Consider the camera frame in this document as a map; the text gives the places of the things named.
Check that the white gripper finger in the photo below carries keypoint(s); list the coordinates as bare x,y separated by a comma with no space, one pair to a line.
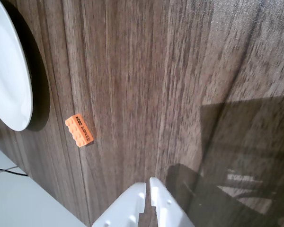
123,208
166,208

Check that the orange lego block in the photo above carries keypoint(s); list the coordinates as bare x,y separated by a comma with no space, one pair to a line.
79,131

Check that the white round plate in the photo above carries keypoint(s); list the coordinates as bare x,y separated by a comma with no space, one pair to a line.
7,71

